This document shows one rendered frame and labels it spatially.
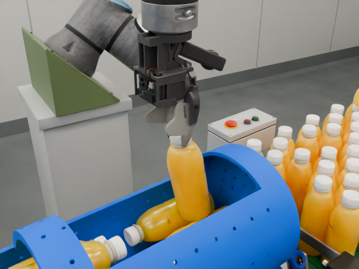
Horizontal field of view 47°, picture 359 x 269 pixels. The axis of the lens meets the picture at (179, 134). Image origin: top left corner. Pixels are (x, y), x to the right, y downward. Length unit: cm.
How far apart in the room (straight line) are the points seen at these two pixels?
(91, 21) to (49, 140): 41
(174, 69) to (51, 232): 32
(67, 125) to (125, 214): 56
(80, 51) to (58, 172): 41
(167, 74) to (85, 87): 70
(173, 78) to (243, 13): 369
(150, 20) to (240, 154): 34
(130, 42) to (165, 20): 76
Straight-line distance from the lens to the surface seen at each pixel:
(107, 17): 140
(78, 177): 149
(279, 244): 82
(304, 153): 111
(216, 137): 122
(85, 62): 139
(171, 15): 63
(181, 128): 71
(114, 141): 147
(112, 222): 90
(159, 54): 65
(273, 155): 108
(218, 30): 419
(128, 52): 139
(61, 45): 139
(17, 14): 341
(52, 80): 129
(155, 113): 75
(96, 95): 135
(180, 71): 67
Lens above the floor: 166
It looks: 29 degrees down
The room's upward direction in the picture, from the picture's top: straight up
